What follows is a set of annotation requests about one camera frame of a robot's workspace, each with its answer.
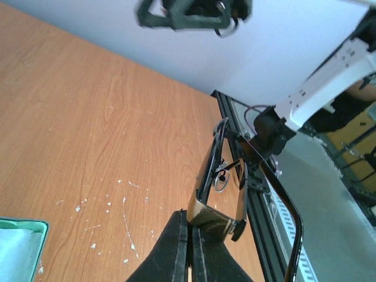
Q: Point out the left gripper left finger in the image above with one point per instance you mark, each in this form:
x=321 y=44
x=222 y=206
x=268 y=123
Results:
x=167 y=261

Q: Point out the black aviator sunglasses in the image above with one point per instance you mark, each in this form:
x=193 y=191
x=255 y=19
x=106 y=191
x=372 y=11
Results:
x=218 y=205

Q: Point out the clear acrylic cover plate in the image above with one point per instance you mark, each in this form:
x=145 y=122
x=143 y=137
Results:
x=339 y=241

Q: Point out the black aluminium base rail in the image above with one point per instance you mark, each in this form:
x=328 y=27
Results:
x=273 y=263

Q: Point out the grey-green glasses case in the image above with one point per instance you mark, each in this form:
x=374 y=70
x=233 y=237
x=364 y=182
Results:
x=38 y=226

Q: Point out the light blue cleaning cloth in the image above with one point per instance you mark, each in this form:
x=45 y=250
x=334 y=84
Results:
x=19 y=253

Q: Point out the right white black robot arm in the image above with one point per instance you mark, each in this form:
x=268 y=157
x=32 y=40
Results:
x=352 y=61

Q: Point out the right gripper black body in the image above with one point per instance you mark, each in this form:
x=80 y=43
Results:
x=238 y=10

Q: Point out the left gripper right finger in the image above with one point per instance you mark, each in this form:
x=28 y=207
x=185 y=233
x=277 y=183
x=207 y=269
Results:
x=211 y=260

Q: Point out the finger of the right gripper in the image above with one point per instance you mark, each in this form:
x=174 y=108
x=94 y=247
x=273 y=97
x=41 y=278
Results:
x=182 y=15

